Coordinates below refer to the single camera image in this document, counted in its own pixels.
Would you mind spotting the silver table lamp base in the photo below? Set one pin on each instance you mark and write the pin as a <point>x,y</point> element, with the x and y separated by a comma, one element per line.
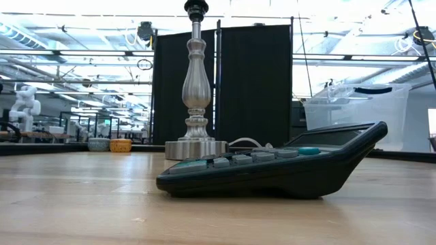
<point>196,88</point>

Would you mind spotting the black partition panel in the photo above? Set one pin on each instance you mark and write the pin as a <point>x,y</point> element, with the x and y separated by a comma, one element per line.
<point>255,88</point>
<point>170,88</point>

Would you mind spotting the clear plastic storage bin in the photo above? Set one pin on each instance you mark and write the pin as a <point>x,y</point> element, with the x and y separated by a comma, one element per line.
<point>391,112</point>

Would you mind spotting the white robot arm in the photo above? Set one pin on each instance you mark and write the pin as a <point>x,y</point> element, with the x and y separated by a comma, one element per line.
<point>25,105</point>

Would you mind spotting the black ceiling camera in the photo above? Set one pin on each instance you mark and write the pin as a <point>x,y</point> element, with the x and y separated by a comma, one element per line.
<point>145,31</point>

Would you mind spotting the black desk calculator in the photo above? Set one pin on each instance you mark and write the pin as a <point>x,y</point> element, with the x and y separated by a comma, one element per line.
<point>306,173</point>

